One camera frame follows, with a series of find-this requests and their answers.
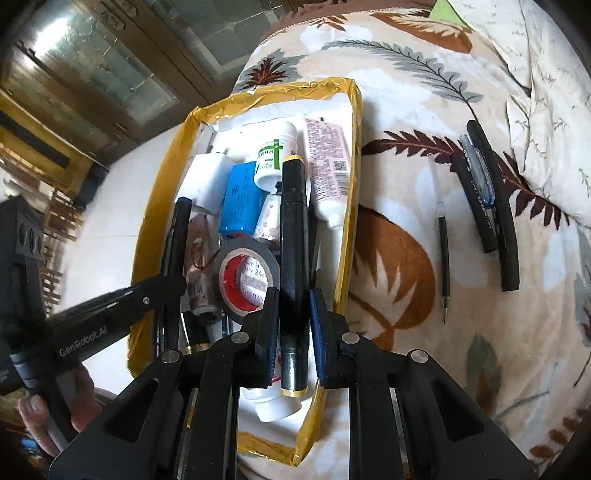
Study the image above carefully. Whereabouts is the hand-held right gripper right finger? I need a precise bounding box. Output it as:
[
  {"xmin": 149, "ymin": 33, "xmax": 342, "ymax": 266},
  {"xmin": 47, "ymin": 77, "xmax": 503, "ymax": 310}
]
[{"xmin": 309, "ymin": 288, "xmax": 536, "ymax": 480}]

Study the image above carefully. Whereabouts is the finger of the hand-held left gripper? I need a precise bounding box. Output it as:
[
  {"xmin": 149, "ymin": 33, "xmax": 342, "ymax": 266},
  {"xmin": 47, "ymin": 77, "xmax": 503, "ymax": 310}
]
[{"xmin": 44, "ymin": 272, "xmax": 189, "ymax": 332}]

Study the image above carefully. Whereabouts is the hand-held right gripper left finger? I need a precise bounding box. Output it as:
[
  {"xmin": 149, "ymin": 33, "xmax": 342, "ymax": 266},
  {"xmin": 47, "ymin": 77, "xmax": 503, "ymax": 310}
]
[{"xmin": 48, "ymin": 286, "xmax": 281, "ymax": 480}]

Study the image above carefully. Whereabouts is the black marker pen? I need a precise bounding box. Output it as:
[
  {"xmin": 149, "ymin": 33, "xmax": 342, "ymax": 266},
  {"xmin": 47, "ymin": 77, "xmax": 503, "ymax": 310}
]
[{"xmin": 278, "ymin": 156, "xmax": 311, "ymax": 398}]

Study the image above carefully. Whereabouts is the white box with yellow tape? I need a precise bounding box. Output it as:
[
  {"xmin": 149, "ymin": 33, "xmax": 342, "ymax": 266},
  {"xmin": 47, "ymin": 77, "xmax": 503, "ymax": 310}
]
[{"xmin": 127, "ymin": 78, "xmax": 363, "ymax": 467}]

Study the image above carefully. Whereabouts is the white green label medicine bottle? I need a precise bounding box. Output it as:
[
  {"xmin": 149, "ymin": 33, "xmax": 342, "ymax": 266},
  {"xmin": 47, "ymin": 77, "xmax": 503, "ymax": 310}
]
[{"xmin": 253, "ymin": 121, "xmax": 298, "ymax": 191}]

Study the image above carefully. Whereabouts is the person's left hand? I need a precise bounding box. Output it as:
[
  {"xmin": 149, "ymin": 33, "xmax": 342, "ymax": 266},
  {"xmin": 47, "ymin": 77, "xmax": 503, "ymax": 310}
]
[{"xmin": 18, "ymin": 364, "xmax": 103, "ymax": 459}]

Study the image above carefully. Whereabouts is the brown printed tube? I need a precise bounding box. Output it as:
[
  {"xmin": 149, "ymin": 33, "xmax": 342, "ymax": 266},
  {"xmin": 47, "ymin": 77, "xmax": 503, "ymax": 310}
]
[{"xmin": 184, "ymin": 213, "xmax": 220, "ymax": 321}]

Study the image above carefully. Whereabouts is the white red label medicine bottle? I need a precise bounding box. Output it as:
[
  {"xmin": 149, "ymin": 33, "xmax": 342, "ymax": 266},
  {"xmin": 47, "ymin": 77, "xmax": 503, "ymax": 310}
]
[{"xmin": 242, "ymin": 385, "xmax": 303, "ymax": 424}]

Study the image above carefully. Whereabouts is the black tape roll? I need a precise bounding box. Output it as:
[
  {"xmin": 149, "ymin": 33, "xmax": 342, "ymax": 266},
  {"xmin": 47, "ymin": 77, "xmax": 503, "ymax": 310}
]
[{"xmin": 211, "ymin": 236, "xmax": 281, "ymax": 325}]

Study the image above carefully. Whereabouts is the blue battery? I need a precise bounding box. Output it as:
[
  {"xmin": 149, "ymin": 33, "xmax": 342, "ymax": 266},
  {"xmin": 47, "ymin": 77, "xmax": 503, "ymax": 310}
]
[{"xmin": 218, "ymin": 162, "xmax": 258, "ymax": 240}]

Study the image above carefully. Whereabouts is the white charger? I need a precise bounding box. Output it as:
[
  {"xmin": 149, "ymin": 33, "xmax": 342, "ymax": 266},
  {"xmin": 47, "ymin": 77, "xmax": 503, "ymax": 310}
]
[{"xmin": 190, "ymin": 154, "xmax": 235, "ymax": 215}]

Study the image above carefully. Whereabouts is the pen refill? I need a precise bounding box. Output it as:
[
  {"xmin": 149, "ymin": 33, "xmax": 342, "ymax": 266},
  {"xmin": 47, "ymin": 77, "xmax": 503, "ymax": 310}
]
[{"xmin": 428, "ymin": 154, "xmax": 452, "ymax": 325}]

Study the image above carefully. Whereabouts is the pink tube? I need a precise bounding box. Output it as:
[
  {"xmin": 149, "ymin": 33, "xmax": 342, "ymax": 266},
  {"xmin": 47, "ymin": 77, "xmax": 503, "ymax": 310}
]
[{"xmin": 302, "ymin": 116, "xmax": 352, "ymax": 229}]

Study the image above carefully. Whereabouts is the leaf printed blanket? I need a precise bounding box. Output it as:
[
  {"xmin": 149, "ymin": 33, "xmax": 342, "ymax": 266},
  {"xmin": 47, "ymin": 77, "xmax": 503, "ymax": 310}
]
[{"xmin": 231, "ymin": 0, "xmax": 591, "ymax": 480}]

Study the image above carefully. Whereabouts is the wooden glass door cabinet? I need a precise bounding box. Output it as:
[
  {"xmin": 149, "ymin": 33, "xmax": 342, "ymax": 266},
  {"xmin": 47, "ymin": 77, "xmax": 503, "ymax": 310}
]
[{"xmin": 0, "ymin": 0, "xmax": 324, "ymax": 185}]

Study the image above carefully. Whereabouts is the clear blue pen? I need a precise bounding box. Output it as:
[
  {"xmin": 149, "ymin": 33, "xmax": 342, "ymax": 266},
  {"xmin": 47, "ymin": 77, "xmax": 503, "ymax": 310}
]
[{"xmin": 458, "ymin": 133, "xmax": 497, "ymax": 206}]

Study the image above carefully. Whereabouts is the white sprig printed quilt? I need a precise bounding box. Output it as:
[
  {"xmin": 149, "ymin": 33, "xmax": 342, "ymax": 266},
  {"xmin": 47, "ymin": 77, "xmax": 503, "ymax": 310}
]
[{"xmin": 450, "ymin": 0, "xmax": 591, "ymax": 222}]

